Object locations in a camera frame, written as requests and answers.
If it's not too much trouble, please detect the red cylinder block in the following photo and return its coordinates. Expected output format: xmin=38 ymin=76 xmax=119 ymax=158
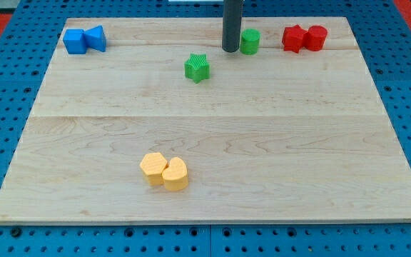
xmin=304 ymin=25 xmax=328 ymax=51

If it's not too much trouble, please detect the yellow heart block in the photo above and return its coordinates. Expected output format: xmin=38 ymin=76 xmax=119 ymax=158
xmin=162 ymin=157 xmax=188 ymax=191

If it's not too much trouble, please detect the green cylinder block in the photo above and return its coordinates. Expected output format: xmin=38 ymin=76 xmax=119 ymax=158
xmin=240 ymin=29 xmax=260 ymax=55

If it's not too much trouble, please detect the green star block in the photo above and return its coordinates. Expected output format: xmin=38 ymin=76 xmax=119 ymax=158
xmin=184 ymin=54 xmax=210 ymax=84

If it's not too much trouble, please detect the yellow hexagon block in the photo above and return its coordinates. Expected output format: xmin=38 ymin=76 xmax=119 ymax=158
xmin=139 ymin=152 xmax=168 ymax=186

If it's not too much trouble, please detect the light wooden board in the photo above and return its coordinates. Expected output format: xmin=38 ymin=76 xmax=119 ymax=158
xmin=0 ymin=17 xmax=411 ymax=226

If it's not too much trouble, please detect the blue triangle block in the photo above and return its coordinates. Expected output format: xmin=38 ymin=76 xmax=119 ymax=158
xmin=83 ymin=25 xmax=106 ymax=52

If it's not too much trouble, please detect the blue cube block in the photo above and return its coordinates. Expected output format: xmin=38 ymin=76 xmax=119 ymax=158
xmin=63 ymin=29 xmax=87 ymax=54

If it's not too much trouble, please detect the red star block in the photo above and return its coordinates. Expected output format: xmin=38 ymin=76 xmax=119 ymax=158
xmin=282 ymin=25 xmax=308 ymax=53

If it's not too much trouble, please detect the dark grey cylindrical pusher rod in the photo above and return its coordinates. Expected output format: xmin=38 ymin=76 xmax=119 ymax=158
xmin=222 ymin=0 xmax=243 ymax=53

